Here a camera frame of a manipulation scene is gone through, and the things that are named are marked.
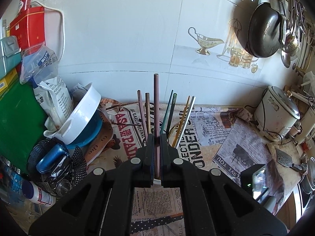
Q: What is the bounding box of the white ceramic ramekin cup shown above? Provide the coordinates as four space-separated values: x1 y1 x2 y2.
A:
153 178 162 186

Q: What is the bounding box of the white paper bag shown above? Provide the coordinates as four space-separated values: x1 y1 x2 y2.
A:
33 76 74 132

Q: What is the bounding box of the red plastic cup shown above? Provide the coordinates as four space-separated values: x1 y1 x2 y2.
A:
18 0 32 14

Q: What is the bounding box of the newspaper print tablecloth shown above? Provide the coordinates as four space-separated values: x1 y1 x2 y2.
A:
87 98 300 235

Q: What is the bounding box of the clear zip bag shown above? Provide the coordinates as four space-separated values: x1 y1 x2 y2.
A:
20 44 58 86

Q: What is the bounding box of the tan chopstick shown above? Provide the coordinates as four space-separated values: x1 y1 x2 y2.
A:
145 93 151 134

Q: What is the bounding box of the white rice cooker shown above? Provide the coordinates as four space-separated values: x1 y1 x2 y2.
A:
254 86 301 142

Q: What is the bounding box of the black frying pan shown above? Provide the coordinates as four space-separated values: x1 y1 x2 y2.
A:
247 2 283 58

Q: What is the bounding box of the white tube bottle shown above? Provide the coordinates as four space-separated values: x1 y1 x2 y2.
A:
22 181 56 207

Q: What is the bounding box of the green box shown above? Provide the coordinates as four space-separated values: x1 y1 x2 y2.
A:
0 80 47 174

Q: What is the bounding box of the small cleaver knife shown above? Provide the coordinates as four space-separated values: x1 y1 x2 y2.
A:
275 149 305 173

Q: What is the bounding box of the blue bowl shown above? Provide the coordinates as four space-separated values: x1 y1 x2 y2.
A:
66 112 103 150

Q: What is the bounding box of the black power cable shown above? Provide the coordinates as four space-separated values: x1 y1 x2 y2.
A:
243 88 296 143

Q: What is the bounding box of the teal tissue box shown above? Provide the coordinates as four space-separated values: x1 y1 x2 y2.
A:
0 36 22 79

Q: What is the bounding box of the metal skimmer ladle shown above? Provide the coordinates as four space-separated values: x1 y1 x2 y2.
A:
281 16 298 68

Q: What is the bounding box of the mauve chopstick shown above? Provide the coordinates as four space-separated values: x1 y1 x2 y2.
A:
154 74 160 179

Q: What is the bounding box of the white grey chopstick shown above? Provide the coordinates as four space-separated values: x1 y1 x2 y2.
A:
175 96 195 148

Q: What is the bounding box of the red tin box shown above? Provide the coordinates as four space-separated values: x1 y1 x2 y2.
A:
10 6 45 50

